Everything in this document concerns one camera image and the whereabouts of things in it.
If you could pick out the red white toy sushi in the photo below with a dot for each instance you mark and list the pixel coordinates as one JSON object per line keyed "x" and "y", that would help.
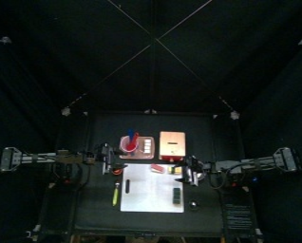
{"x": 158, "y": 168}

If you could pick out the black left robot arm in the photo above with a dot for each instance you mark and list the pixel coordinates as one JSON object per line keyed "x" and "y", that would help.
{"x": 39, "y": 157}

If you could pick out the blue toy utensil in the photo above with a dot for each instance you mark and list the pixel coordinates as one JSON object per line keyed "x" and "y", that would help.
{"x": 130, "y": 133}

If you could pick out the black sheet white text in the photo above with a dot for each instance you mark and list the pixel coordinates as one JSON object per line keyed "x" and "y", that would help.
{"x": 238, "y": 218}

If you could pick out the red plastic cup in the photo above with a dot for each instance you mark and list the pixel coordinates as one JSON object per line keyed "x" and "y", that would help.
{"x": 126, "y": 147}

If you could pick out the brown wooden tray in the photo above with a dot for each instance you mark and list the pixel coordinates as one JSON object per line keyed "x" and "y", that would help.
{"x": 146, "y": 156}

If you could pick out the dark green toy block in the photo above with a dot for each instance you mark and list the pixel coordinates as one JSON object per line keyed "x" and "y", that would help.
{"x": 177, "y": 195}

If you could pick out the small white block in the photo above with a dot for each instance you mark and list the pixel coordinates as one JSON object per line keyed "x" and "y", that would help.
{"x": 147, "y": 146}
{"x": 147, "y": 141}
{"x": 147, "y": 151}

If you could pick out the white plastic cutting board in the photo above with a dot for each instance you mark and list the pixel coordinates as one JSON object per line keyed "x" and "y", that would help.
{"x": 149, "y": 190}

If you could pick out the yellow toy sushi green band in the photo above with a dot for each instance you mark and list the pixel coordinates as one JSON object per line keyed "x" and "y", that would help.
{"x": 174, "y": 170}

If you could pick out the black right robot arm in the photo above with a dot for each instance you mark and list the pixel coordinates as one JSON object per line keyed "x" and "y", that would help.
{"x": 250, "y": 163}

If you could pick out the orange box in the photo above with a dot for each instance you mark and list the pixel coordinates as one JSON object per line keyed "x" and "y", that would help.
{"x": 177, "y": 139}

